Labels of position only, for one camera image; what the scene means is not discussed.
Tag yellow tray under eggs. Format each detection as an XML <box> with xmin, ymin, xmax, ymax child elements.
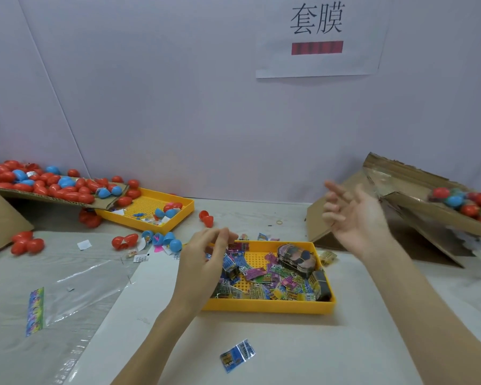
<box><xmin>96</xmin><ymin>187</ymin><xmax>197</xmax><ymax>233</ymax></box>

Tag person's left hand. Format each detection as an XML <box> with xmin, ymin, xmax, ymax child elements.
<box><xmin>170</xmin><ymin>227</ymin><xmax>240</xmax><ymax>318</ymax></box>

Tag blue packet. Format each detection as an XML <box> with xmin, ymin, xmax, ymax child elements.
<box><xmin>219</xmin><ymin>339</ymin><xmax>257</xmax><ymax>374</ymax></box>

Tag person's left forearm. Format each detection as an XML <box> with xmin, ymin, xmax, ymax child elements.
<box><xmin>112</xmin><ymin>304</ymin><xmax>195</xmax><ymax>385</ymax></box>

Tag clear bag with coloured label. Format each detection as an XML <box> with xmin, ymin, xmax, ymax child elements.
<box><xmin>24</xmin><ymin>260</ymin><xmax>133</xmax><ymax>340</ymax></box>

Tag brown cardboard sheet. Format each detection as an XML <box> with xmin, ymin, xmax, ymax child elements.
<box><xmin>0</xmin><ymin>185</ymin><xmax>129</xmax><ymax>212</ymax></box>

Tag person's right hand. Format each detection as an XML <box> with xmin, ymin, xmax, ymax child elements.
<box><xmin>321</xmin><ymin>181</ymin><xmax>395</xmax><ymax>265</ymax></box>

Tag white crumpled plastic scraps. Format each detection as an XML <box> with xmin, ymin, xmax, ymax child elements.
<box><xmin>455</xmin><ymin>230</ymin><xmax>481</xmax><ymax>265</ymax></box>

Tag heap of plastic eggs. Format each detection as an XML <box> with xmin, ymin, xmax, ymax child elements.
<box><xmin>430</xmin><ymin>186</ymin><xmax>481</xmax><ymax>227</ymax></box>

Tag pile of plastic eggs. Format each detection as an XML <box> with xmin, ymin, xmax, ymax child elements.
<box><xmin>0</xmin><ymin>159</ymin><xmax>216</xmax><ymax>257</ymax></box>

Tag person's right forearm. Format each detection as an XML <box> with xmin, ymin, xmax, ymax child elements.
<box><xmin>362</xmin><ymin>240</ymin><xmax>481</xmax><ymax>385</ymax></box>

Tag white paper sign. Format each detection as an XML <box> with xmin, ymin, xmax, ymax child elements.
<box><xmin>255</xmin><ymin>0</ymin><xmax>394</xmax><ymax>80</ymax></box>

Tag torn flattened cardboard box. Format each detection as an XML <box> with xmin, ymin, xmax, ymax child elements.
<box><xmin>305</xmin><ymin>152</ymin><xmax>481</xmax><ymax>265</ymax></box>

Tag yellow plastic tray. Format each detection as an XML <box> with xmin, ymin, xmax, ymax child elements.
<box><xmin>202</xmin><ymin>240</ymin><xmax>338</xmax><ymax>315</ymax></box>

